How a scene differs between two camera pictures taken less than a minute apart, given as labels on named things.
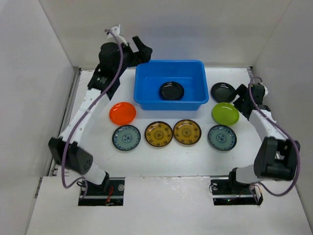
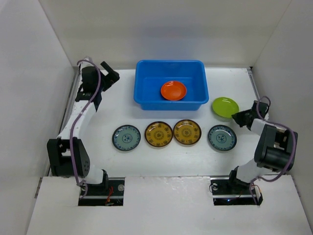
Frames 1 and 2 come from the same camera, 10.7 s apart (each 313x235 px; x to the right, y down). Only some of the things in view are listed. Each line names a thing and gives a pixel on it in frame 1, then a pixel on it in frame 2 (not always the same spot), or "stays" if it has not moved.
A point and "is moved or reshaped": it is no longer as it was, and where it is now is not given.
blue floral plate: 222,138 stays
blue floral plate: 125,138 stays
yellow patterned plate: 187,131 stays
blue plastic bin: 170,84 stays
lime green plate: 225,114 is moved or reshaped
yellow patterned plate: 158,133 stays
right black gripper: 243,98 to 244,117
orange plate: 122,113 to 173,90
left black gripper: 145,52 to 111,78
